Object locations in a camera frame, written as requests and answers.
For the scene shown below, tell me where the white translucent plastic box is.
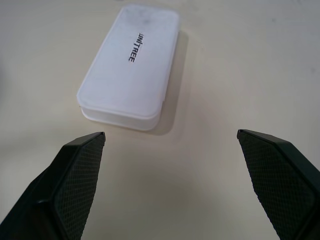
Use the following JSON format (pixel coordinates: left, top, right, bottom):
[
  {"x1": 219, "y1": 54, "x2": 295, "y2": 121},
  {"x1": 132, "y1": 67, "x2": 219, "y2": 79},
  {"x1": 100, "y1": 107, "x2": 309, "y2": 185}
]
[{"x1": 75, "y1": 4, "x2": 180, "y2": 131}]

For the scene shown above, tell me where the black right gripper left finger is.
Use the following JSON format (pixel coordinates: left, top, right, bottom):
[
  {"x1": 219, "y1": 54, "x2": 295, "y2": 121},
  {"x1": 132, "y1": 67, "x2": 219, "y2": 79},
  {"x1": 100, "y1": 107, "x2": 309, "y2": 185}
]
[{"x1": 0, "y1": 131, "x2": 107, "y2": 240}]

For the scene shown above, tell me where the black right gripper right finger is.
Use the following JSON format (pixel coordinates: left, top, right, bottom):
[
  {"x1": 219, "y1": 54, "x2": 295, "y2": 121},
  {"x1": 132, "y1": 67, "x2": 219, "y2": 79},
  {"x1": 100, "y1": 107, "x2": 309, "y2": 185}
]
[{"x1": 236, "y1": 128, "x2": 320, "y2": 240}]

